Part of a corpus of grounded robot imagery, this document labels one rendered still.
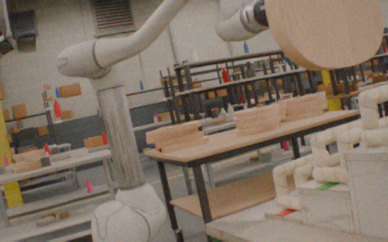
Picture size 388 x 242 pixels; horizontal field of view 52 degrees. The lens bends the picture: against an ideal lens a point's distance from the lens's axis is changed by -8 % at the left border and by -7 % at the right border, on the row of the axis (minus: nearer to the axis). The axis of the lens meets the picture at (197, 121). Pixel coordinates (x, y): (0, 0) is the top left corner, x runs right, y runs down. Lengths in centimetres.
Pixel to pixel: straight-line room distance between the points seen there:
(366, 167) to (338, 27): 33
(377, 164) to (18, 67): 1132
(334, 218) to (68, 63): 96
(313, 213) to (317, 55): 34
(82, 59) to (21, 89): 1035
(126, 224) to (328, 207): 72
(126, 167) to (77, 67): 41
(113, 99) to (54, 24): 1064
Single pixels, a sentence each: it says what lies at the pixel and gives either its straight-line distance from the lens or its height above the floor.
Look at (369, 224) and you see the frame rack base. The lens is 86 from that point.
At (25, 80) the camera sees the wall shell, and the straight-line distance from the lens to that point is 1178.
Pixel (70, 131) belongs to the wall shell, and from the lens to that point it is 1179.
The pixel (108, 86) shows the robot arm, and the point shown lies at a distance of 155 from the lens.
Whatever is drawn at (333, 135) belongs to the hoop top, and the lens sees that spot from 99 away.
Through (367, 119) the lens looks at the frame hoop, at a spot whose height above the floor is 116.
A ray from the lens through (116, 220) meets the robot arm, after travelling 141.
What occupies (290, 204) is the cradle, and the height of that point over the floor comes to 97.
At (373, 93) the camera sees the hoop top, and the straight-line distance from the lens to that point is 85.
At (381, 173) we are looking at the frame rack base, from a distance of 80.
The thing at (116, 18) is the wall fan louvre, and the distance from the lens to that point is 1252.
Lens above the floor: 126
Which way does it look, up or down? 3 degrees down
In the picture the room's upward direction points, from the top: 12 degrees counter-clockwise
